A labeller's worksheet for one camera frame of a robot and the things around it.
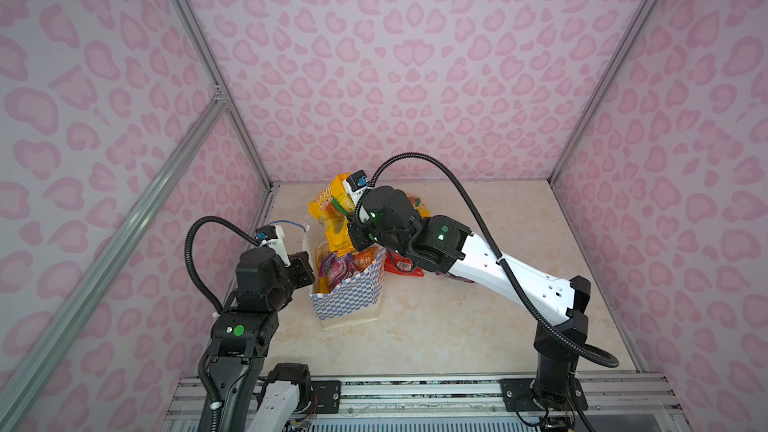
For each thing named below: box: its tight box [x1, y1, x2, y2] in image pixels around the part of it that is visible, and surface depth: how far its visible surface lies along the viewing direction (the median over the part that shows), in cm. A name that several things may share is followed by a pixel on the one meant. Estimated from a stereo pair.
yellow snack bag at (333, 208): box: [308, 172, 356, 257], surface depth 68 cm
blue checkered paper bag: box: [310, 248, 387, 331], surface depth 75 cm
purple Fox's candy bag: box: [318, 251, 356, 292], surface depth 85 cm
